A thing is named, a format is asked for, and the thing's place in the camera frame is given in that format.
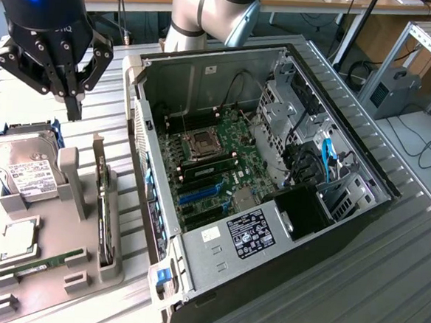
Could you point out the office chair base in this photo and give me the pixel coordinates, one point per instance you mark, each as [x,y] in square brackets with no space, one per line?
[110,24]

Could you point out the blue expansion slot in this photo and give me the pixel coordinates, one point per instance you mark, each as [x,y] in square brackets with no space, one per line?
[198,195]

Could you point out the CPU socket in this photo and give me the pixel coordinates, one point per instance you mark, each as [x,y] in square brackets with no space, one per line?
[203,144]

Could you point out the silver drive cage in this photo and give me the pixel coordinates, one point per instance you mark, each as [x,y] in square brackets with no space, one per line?
[278,110]

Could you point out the grey parts rack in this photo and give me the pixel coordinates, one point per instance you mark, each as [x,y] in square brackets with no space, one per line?
[58,239]

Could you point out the black tripod pole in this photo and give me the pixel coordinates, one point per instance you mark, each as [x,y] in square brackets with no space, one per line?
[363,20]

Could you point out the silver disk bay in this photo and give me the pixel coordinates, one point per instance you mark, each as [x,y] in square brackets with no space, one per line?
[340,203]

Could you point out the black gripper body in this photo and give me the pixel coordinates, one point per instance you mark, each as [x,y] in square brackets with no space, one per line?
[45,9]

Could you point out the grey control box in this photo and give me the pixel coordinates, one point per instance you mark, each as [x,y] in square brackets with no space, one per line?
[390,96]

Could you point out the labelled RAM stick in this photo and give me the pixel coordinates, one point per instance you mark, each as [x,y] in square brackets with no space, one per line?
[203,172]

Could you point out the blue case latch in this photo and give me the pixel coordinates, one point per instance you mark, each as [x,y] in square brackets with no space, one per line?
[162,276]

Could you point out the silver power supply unit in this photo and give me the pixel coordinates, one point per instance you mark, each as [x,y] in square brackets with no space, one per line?
[212,264]

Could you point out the silver CPU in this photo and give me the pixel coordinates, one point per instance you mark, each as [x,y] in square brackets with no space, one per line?
[19,238]

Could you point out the green motherboard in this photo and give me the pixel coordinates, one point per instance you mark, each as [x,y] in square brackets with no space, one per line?
[239,133]

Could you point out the open black PC case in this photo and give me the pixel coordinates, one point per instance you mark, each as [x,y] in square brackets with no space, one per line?
[265,301]

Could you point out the silver hard disk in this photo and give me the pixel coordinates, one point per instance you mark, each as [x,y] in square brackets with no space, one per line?
[20,155]

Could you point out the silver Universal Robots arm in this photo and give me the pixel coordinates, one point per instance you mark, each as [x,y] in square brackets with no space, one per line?
[189,12]

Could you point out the graphics card with fan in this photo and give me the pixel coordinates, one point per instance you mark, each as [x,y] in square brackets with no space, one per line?
[104,216]

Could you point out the silver chipset heatsink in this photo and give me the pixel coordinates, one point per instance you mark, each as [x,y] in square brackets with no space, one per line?
[246,200]

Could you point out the green RAM stick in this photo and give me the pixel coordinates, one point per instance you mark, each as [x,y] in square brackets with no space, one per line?
[38,265]

